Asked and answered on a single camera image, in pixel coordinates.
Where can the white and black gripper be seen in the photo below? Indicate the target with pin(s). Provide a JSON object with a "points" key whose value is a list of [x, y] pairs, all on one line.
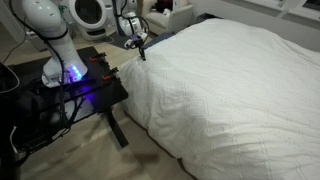
{"points": [[137, 41]]}

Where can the white quilted duvet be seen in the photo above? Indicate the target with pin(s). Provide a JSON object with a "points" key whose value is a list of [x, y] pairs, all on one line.
{"points": [[232, 101]]}

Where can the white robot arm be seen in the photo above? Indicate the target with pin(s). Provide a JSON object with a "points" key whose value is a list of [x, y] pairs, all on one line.
{"points": [[65, 65]]}

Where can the beige armchair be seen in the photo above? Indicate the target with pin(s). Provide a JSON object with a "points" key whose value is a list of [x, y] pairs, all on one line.
{"points": [[171, 21]]}

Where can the white round appliance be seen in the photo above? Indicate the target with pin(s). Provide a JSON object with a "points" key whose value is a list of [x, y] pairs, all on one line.
{"points": [[88, 14]]}

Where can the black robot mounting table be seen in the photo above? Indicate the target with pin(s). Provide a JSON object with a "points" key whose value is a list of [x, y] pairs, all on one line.
{"points": [[39, 112]]}

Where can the orange-handled clamp front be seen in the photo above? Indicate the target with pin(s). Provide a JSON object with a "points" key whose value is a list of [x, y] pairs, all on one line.
{"points": [[110, 74]]}

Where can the orange-handled clamp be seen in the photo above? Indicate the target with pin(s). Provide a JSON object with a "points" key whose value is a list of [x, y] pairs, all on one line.
{"points": [[99, 55], [110, 74]]}

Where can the orange-handled clamp rear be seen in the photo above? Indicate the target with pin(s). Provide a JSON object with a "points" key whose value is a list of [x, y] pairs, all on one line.
{"points": [[99, 55]]}

